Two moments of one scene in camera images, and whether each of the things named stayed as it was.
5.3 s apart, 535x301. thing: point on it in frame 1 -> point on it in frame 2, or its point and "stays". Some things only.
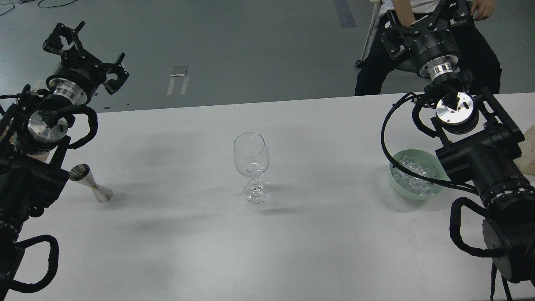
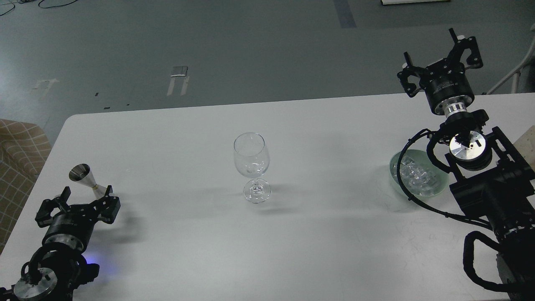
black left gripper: [80, 66] -> [77, 220]
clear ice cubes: [411, 183] stays
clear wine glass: [251, 157] stays
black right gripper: [429, 41] -> [445, 80]
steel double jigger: [81, 173] stays
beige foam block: [526, 162] stays
